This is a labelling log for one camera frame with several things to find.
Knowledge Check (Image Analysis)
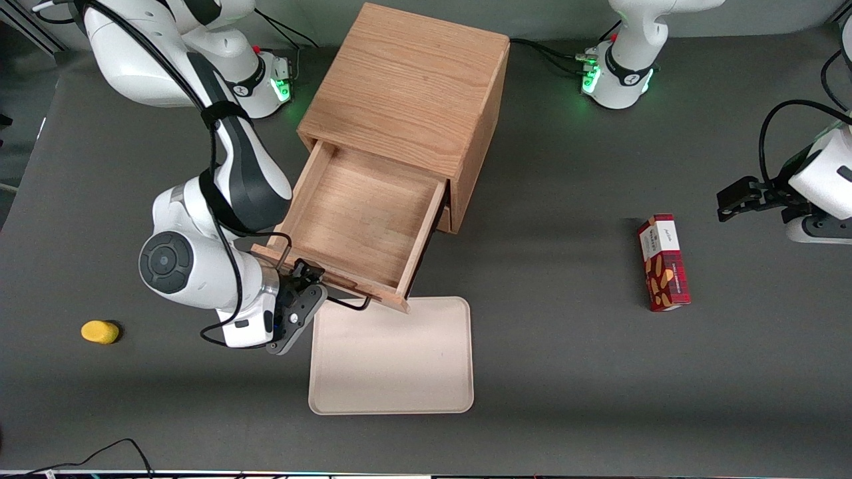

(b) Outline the black cable at table edge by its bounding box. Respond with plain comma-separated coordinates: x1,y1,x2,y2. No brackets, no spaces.
0,438,155,479

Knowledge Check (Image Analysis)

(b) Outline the black right base cable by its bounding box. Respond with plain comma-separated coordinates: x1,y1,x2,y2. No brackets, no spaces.
253,13,321,51

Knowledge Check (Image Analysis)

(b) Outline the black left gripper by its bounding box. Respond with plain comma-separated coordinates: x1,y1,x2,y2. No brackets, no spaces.
717,176,811,225

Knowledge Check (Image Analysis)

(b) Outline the yellow sponge cylinder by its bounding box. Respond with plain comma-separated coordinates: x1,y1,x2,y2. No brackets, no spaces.
81,320,121,345

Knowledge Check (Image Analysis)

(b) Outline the black base cable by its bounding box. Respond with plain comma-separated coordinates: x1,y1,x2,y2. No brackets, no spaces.
253,13,321,51
531,45,590,76
509,37,590,61

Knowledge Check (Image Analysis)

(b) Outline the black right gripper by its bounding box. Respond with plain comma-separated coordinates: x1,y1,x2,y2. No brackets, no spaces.
266,258,329,356

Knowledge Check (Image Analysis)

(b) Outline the wooden drawer cabinet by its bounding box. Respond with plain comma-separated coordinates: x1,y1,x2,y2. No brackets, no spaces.
296,2,511,235

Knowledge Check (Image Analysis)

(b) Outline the black left arm short cable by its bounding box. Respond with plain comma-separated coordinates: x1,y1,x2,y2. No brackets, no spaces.
820,49,852,111

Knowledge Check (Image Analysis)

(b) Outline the beige plastic tray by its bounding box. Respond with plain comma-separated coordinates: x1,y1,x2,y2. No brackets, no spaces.
308,296,475,416

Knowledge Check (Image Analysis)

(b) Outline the black left arm looped cable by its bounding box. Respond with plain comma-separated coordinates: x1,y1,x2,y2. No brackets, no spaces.
759,99,852,188

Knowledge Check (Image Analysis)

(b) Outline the black left base cable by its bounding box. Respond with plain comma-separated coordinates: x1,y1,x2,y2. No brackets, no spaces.
531,45,590,76
509,37,590,61

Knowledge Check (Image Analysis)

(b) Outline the aluminium frame rail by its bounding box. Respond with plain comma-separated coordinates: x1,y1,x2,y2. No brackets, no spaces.
0,0,69,57

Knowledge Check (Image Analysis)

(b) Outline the red cookie box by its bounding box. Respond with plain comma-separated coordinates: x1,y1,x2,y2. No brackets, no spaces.
637,214,692,313

